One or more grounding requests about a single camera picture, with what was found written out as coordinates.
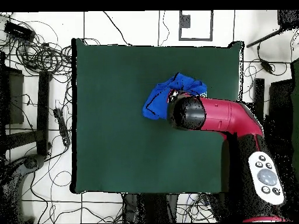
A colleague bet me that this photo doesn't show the dark flat panel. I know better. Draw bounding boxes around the dark flat panel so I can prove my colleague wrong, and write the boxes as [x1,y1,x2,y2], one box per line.
[267,79,294,122]
[0,66,25,125]

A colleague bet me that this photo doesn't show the black electronics box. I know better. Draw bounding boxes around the black electronics box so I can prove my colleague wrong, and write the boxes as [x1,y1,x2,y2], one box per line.
[4,20,36,43]

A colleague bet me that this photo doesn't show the tangled black cables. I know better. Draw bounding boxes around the tangled black cables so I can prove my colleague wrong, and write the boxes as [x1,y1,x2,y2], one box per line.
[0,18,73,78]

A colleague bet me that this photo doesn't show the grey square floor frame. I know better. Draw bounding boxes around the grey square floor frame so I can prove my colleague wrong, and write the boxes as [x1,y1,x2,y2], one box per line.
[179,10,214,42]

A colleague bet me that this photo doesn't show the green cloth of neighbouring table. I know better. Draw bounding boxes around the green cloth of neighbouring table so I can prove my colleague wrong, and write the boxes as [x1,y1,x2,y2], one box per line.
[289,59,299,183]

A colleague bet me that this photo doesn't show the dark stand base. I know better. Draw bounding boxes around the dark stand base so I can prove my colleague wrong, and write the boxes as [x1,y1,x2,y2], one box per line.
[2,153,46,222]

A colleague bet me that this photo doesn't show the black power adapter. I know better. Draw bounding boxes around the black power adapter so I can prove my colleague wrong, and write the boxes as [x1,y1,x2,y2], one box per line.
[260,59,274,74]

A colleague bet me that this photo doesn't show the black power strip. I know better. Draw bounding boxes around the black power strip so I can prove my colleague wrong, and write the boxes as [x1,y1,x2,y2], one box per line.
[53,107,71,147]

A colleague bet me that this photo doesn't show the blue printed t-shirt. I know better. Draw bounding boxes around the blue printed t-shirt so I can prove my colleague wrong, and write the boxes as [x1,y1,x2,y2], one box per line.
[141,72,208,121]

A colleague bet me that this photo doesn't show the black tripod stand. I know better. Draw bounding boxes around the black tripod stand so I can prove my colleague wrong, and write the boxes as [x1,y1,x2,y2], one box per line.
[246,9,299,48]

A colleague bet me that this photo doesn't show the dark green table cloth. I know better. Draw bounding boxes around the dark green table cloth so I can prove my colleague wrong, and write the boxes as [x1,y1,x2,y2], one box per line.
[71,37,245,195]

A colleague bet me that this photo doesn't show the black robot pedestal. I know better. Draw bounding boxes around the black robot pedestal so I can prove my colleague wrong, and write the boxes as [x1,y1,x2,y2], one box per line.
[122,192,179,223]

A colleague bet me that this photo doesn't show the black upright bar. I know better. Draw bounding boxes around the black upright bar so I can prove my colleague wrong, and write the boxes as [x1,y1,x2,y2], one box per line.
[253,78,265,117]
[36,71,51,157]

